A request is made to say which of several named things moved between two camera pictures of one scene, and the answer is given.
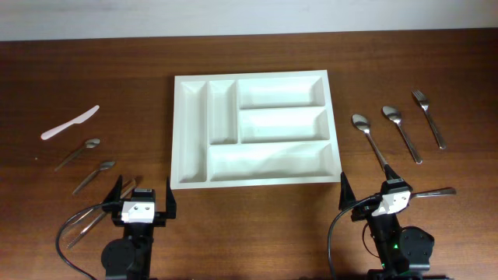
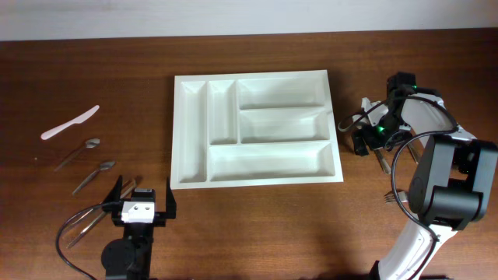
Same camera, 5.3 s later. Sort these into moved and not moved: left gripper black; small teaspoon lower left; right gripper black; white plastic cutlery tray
Moved: right gripper black
Not moved: left gripper black; small teaspoon lower left; white plastic cutlery tray
